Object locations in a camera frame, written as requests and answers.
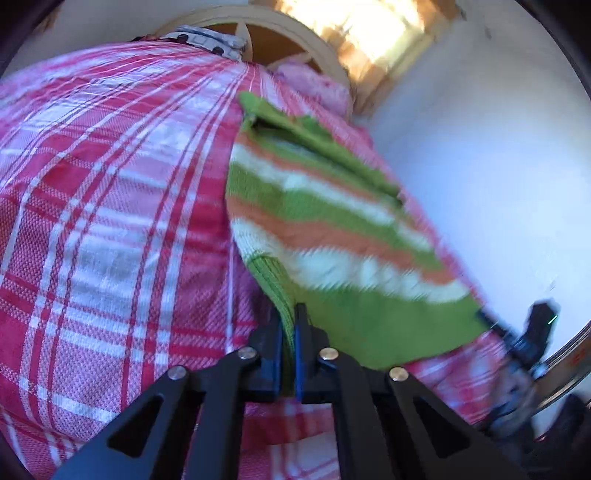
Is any white patterned pillow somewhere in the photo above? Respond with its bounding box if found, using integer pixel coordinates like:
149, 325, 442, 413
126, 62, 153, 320
165, 25, 249, 62

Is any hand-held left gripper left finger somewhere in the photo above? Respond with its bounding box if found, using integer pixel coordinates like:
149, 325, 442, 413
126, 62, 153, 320
51, 318, 284, 480

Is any green orange striped knit sweater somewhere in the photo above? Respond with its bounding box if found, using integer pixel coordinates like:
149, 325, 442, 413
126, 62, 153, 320
225, 91, 491, 371

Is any wide beige window curtain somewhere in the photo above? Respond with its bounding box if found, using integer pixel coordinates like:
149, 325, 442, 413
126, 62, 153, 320
272, 0, 465, 117

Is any shiny round metal rim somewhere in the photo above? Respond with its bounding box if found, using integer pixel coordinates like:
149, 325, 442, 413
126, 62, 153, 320
538, 318, 591, 411

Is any cream arched wooden headboard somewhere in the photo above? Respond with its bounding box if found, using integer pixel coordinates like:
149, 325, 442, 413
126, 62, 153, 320
152, 7, 352, 90

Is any bed with red plaid sheet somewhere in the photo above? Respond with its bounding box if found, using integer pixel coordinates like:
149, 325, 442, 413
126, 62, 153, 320
0, 39, 525, 480

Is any pink floral pillow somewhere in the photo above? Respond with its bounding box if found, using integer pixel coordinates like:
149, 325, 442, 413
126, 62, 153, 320
274, 62, 355, 117

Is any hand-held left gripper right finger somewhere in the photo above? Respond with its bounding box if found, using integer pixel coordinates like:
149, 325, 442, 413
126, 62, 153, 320
294, 302, 528, 480

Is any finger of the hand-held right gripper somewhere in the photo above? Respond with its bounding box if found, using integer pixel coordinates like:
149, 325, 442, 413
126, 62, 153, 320
477, 308, 520, 348

